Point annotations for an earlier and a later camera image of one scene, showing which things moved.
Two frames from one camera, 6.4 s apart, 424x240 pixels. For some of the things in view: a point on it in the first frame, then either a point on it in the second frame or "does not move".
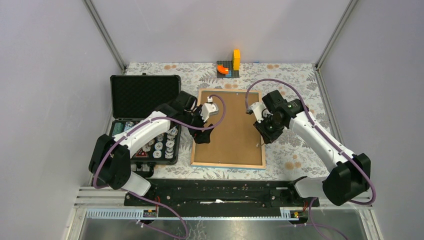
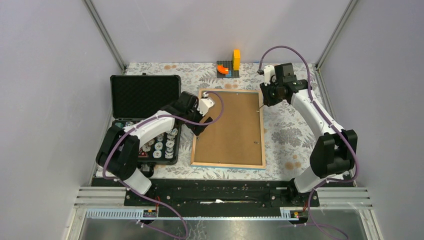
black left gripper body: x=190 y=118 does not move
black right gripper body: x=269 y=128 -> x=271 y=93
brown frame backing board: x=234 y=141 does not move
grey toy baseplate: x=229 y=64 does not move
